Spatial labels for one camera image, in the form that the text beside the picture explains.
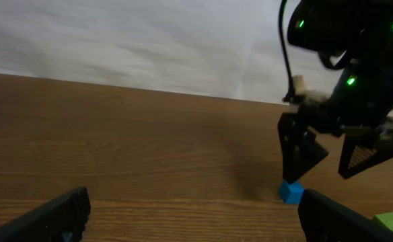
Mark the blue cube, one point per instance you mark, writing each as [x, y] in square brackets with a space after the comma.
[290, 193]

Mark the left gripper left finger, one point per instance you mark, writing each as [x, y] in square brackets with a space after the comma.
[48, 222]

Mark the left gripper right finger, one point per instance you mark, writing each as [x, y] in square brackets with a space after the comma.
[334, 222]

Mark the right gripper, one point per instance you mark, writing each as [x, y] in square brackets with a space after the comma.
[351, 117]

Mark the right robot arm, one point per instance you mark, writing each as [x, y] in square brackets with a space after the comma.
[351, 27]

